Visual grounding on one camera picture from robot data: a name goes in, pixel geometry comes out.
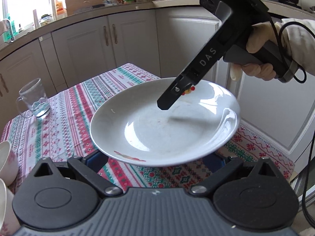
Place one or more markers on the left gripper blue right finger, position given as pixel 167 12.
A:
pixel 214 161

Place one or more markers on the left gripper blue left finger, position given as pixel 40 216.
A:
pixel 95 160

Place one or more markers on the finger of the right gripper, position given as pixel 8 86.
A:
pixel 176 89

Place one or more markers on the white plate with food stain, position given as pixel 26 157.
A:
pixel 131 128

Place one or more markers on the white bowl with pink print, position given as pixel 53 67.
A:
pixel 8 163

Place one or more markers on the white kitchen cabinets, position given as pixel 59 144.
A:
pixel 161 39

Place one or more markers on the right hand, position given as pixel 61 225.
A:
pixel 262 33

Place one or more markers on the patterned red green tablecloth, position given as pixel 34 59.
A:
pixel 65 133

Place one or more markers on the clear glass mug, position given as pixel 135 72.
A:
pixel 33 95

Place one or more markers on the cardboard box on counter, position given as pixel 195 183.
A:
pixel 73 5

